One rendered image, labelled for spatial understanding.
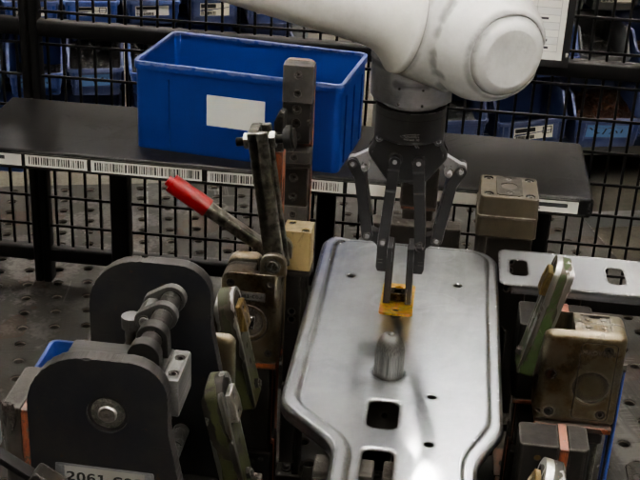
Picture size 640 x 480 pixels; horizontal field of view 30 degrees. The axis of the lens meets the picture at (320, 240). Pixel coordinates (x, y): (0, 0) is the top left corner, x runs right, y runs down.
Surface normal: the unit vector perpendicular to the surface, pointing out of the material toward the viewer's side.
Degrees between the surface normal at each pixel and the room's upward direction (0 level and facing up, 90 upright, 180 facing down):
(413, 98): 90
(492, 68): 89
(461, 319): 0
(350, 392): 0
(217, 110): 90
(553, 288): 90
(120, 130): 0
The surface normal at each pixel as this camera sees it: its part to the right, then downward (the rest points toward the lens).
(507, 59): 0.39, 0.44
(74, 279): 0.04, -0.90
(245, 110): -0.25, 0.41
